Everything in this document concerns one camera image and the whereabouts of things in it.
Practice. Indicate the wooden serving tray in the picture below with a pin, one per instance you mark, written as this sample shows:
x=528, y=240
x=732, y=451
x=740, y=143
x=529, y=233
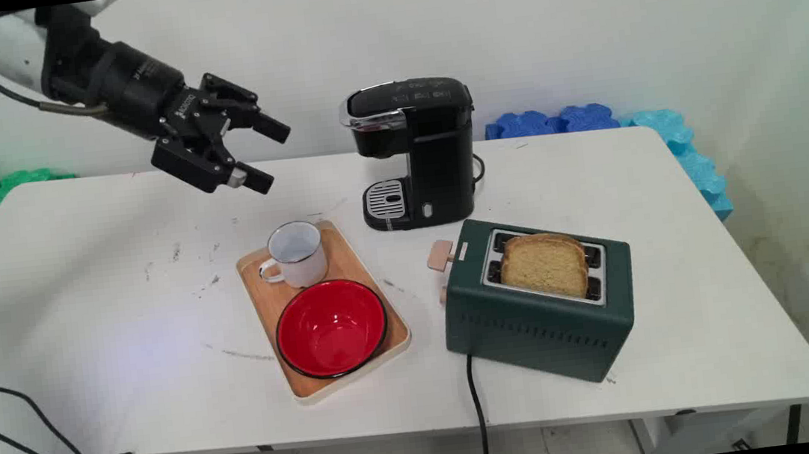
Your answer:
x=269, y=301

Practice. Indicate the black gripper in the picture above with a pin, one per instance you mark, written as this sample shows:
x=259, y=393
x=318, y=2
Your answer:
x=137, y=82

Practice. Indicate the beige toaster lever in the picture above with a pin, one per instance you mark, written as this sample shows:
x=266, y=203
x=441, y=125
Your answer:
x=441, y=255

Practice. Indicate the toasted bread slice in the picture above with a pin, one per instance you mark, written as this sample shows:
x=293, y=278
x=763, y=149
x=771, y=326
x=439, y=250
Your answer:
x=544, y=269

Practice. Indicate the white enamel mug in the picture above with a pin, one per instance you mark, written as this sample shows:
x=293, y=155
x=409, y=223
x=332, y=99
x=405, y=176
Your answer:
x=300, y=257

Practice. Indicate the beige toaster dial knob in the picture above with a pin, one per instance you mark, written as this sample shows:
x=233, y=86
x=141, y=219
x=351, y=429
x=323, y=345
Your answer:
x=444, y=296

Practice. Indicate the dark green toaster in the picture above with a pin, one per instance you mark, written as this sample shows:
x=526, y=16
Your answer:
x=536, y=333

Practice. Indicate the red bowl with black rim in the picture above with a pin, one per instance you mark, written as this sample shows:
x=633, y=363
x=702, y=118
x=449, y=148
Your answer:
x=331, y=331

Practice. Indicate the black coffee machine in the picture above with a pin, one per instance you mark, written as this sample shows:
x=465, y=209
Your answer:
x=435, y=163

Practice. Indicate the light blue foam mat tile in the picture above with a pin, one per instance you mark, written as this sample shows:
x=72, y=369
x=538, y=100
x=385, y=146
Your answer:
x=661, y=126
x=704, y=180

